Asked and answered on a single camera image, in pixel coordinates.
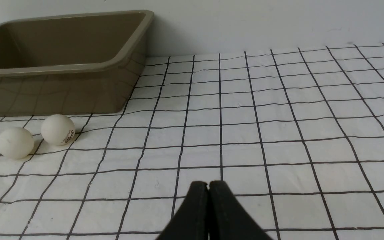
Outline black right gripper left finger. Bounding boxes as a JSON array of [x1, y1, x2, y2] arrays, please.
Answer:
[[157, 181, 209, 240]]

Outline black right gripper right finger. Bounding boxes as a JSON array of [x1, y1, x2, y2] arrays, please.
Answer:
[[208, 181, 271, 240]]

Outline white table-tennis ball printed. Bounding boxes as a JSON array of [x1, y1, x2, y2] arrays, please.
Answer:
[[41, 114, 76, 146]]

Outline white table-tennis ball plain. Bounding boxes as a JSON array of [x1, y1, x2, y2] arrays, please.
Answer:
[[0, 127, 35, 159]]

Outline white grid tablecloth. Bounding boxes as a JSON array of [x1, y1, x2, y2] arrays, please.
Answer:
[[0, 43, 384, 240]]

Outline olive plastic bin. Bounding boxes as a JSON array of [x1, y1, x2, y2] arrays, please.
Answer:
[[0, 10, 154, 116]]

